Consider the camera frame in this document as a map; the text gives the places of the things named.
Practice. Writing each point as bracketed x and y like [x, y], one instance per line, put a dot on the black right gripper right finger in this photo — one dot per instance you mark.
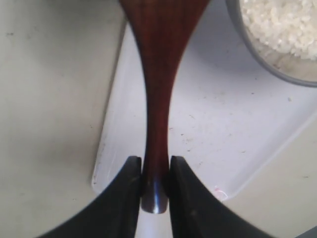
[196, 213]

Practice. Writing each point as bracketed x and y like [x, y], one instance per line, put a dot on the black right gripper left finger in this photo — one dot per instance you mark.
[113, 214]

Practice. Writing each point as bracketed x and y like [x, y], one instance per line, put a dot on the dark brown wooden spoon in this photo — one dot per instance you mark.
[162, 29]

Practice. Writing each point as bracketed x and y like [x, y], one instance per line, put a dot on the steel bowl of rice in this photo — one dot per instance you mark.
[281, 35]

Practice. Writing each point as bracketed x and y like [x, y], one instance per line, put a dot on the white rectangular plastic tray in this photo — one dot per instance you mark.
[228, 115]

